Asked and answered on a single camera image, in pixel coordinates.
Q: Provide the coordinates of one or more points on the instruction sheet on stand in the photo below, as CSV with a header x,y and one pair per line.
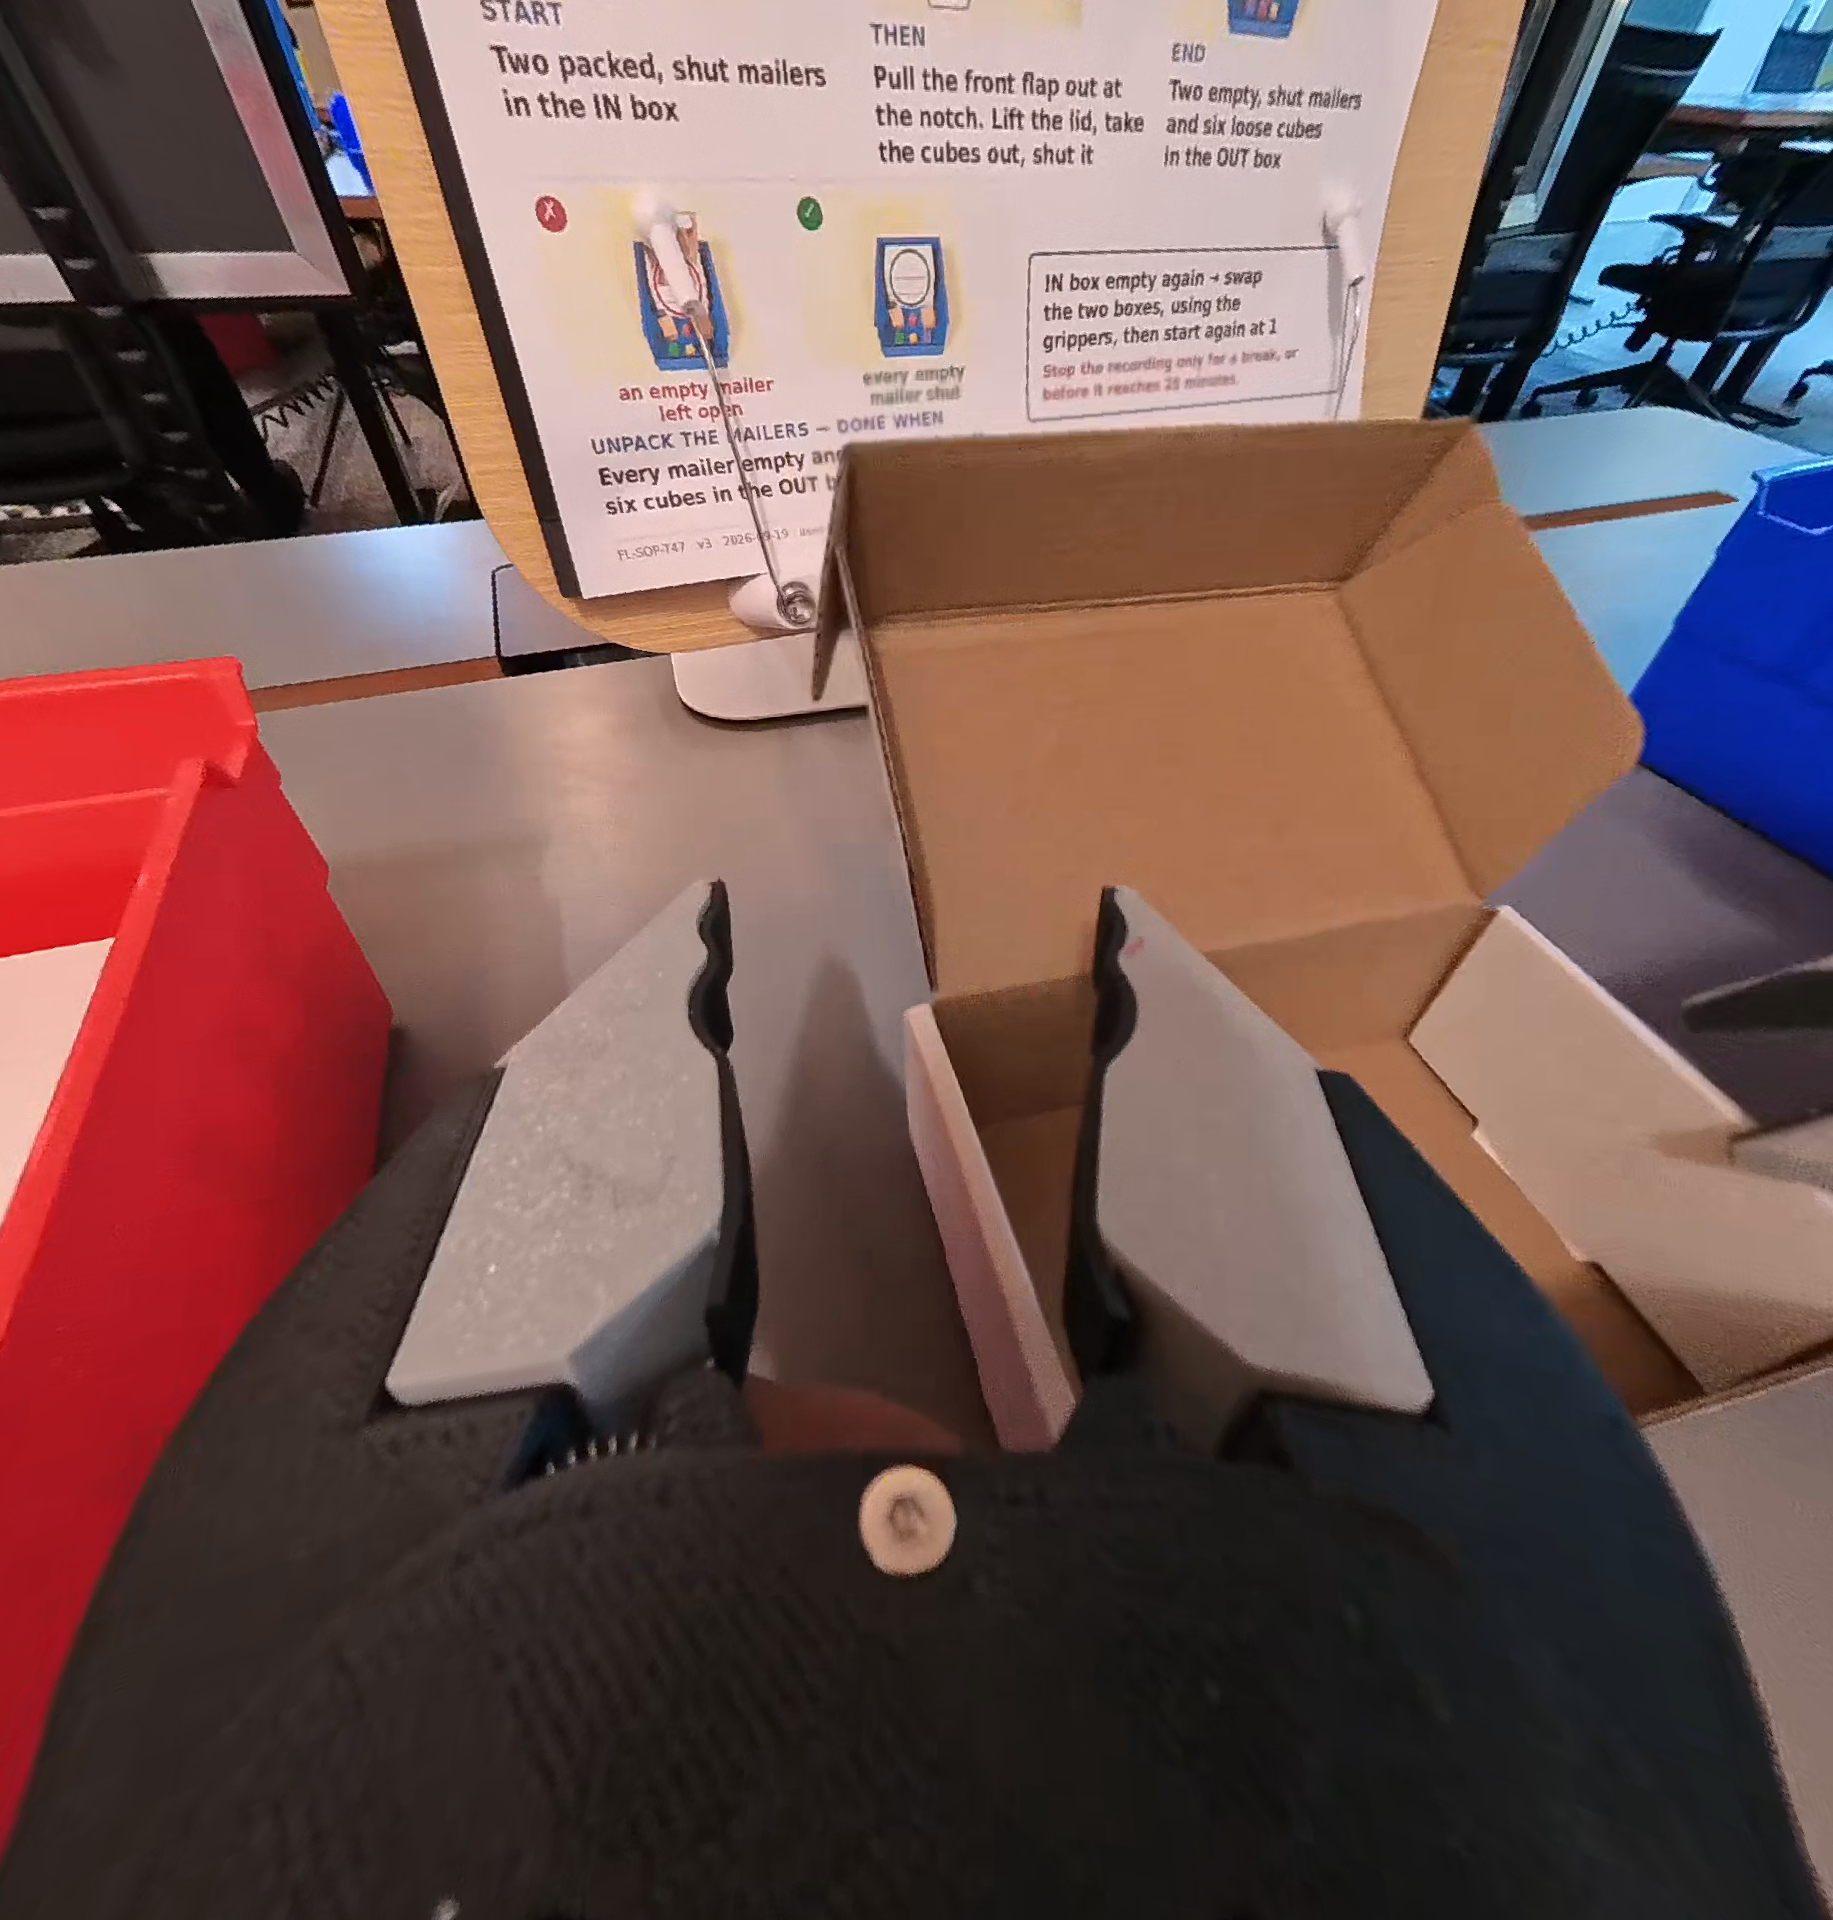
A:
x,y
360,179

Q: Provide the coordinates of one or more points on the black office chair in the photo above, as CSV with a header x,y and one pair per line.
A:
x,y
1742,270
1560,227

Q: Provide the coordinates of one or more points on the red plastic bin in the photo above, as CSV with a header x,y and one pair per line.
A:
x,y
181,1050

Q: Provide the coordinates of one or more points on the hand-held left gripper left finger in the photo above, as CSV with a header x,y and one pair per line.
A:
x,y
572,1199

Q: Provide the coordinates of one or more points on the black metal stand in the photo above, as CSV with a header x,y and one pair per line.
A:
x,y
136,420

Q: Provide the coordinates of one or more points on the dark monitor with pale frame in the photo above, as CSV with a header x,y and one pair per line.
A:
x,y
181,136

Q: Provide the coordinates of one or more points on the blue plastic bin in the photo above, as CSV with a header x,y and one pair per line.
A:
x,y
1770,719

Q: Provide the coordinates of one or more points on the printed instruction sheet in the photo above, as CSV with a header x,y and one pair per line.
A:
x,y
931,300

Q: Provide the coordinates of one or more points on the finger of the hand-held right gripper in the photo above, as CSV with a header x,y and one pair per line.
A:
x,y
1817,1158
1801,994

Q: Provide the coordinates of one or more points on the white cardboard mailer box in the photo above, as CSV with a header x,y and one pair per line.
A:
x,y
15,1095
1230,752

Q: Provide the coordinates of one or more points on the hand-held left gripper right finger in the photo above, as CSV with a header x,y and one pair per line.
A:
x,y
1244,1199

